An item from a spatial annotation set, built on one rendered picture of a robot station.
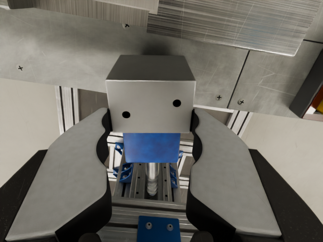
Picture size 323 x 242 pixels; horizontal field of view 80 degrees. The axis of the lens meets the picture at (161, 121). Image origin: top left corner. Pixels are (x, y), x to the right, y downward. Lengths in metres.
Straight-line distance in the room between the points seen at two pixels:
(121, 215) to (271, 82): 0.38
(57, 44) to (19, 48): 0.03
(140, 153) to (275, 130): 1.27
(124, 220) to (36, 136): 1.05
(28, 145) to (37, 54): 1.31
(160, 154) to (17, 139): 1.37
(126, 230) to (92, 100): 0.59
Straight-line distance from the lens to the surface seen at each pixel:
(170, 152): 0.15
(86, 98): 0.89
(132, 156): 0.16
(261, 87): 0.21
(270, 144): 1.45
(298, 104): 0.22
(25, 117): 1.36
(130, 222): 0.46
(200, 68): 0.18
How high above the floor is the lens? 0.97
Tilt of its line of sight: 58 degrees down
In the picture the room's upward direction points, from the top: 178 degrees clockwise
